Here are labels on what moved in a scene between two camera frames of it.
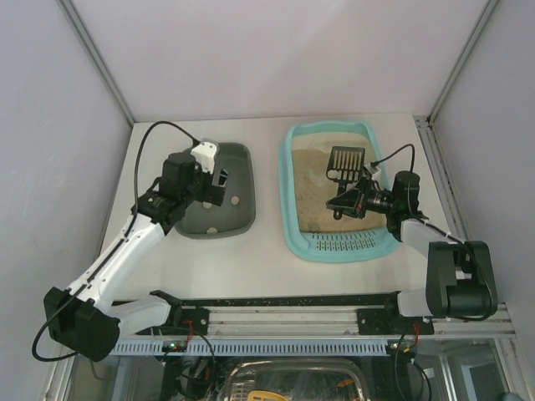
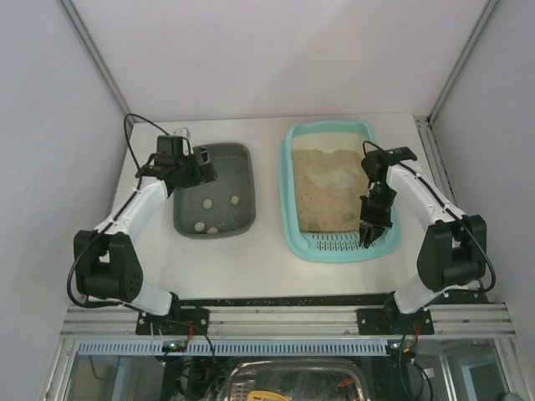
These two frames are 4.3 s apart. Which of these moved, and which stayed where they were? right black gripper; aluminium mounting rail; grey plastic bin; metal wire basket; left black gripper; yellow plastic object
Moved: left black gripper; right black gripper
Stayed: yellow plastic object; metal wire basket; aluminium mounting rail; grey plastic bin
